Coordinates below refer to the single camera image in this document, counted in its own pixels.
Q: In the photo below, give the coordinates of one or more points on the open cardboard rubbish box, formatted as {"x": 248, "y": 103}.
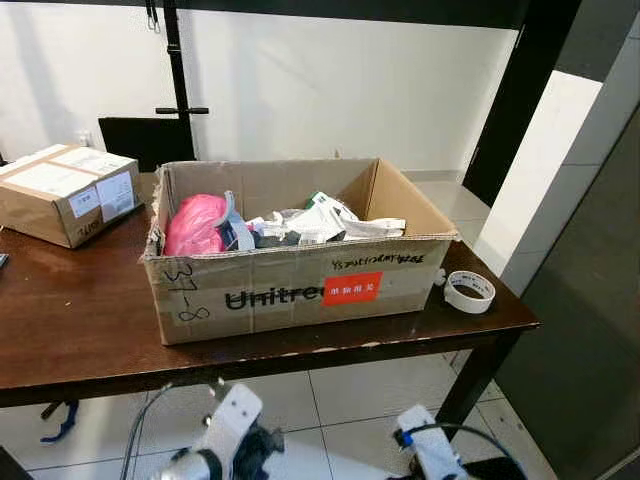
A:
{"x": 280, "y": 290}

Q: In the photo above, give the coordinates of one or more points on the white crumpled paper trash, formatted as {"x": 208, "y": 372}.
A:
{"x": 320, "y": 220}

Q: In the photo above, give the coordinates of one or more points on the dark brown wooden table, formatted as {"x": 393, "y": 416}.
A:
{"x": 80, "y": 310}

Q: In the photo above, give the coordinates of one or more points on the grey blue packaging piece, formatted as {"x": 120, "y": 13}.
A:
{"x": 235, "y": 225}

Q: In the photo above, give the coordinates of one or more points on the pink plastic bag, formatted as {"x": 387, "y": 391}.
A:
{"x": 192, "y": 225}

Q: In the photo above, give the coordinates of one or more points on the white tape roll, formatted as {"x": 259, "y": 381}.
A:
{"x": 470, "y": 293}

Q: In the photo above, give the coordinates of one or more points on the sealed labelled cardboard box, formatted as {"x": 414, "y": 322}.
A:
{"x": 50, "y": 205}

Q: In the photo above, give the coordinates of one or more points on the black flat panel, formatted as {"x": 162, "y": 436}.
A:
{"x": 135, "y": 140}

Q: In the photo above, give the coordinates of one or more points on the black stand pole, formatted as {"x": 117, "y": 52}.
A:
{"x": 178, "y": 60}

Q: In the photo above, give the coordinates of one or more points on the white wall socket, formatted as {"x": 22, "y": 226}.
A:
{"x": 85, "y": 138}

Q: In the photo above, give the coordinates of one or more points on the black door frame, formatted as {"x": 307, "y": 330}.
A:
{"x": 520, "y": 100}

